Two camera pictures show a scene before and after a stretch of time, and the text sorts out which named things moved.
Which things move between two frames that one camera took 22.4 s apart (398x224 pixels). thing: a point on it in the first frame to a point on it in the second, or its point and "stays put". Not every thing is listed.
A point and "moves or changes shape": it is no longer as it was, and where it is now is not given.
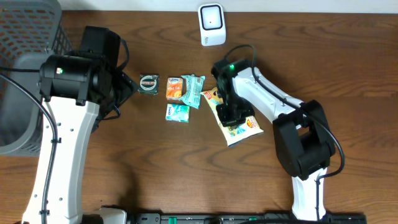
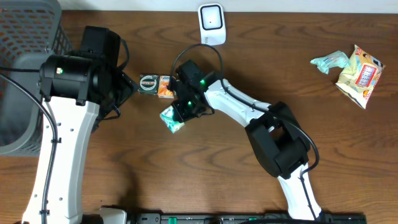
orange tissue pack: (174, 88) moves or changes shape
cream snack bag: (232, 134) to (359, 78)
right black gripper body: (234, 110) to (185, 109)
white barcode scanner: (212, 24) stays put
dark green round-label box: (149, 84) stays put
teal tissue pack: (177, 112) moves or changes shape
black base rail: (244, 218) stays put
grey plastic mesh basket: (30, 31) stays put
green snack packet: (193, 85) moves or changes shape
